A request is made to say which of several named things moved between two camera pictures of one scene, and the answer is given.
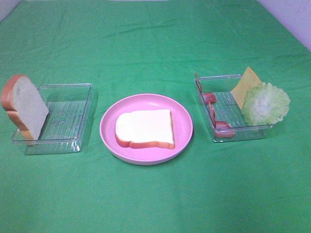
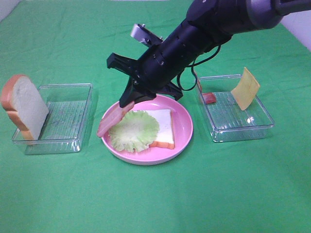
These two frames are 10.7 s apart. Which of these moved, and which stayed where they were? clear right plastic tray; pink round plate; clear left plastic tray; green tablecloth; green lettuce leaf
Moved: green lettuce leaf
Stayed: pink round plate; clear right plastic tray; green tablecloth; clear left plastic tray
